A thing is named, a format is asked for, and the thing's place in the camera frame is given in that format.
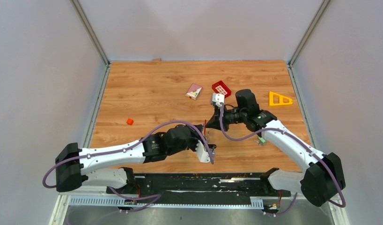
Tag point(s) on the small orange red cube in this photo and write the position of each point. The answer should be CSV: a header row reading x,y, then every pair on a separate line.
x,y
130,121

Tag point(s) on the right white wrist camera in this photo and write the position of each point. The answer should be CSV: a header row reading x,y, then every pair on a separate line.
x,y
217,100

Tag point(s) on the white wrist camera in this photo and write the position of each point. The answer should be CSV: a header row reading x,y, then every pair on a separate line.
x,y
202,152
217,100

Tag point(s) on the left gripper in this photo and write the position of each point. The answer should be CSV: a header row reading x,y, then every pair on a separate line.
x,y
197,136

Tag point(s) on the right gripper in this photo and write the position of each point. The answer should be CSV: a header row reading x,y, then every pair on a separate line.
x,y
214,122

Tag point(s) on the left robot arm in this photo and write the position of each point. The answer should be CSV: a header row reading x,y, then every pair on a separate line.
x,y
76,167

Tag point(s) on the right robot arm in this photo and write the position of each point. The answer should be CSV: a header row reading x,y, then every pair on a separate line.
x,y
321,177

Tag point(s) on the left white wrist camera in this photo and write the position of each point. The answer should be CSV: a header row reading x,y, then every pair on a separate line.
x,y
202,152

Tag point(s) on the playing card box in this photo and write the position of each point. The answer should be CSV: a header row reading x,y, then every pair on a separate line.
x,y
194,91

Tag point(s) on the yellow triangular brick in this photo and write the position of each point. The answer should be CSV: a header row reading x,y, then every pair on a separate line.
x,y
276,99

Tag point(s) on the red window brick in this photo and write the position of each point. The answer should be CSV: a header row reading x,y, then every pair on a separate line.
x,y
221,88

